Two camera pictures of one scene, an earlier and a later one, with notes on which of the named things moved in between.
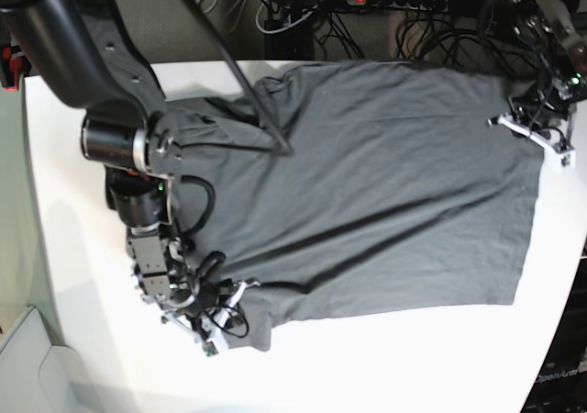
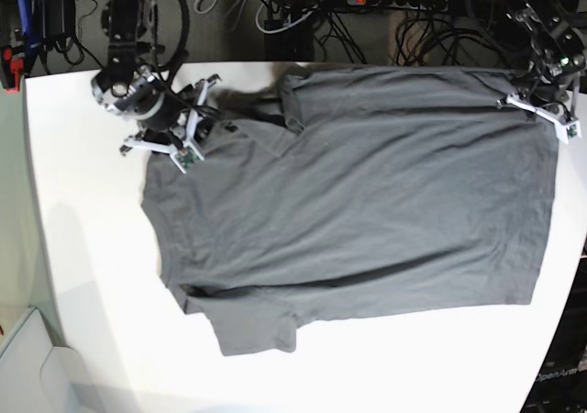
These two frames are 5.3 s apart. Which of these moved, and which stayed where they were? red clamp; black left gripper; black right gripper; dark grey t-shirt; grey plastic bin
Moved: black right gripper; dark grey t-shirt; black left gripper
Stayed: grey plastic bin; red clamp
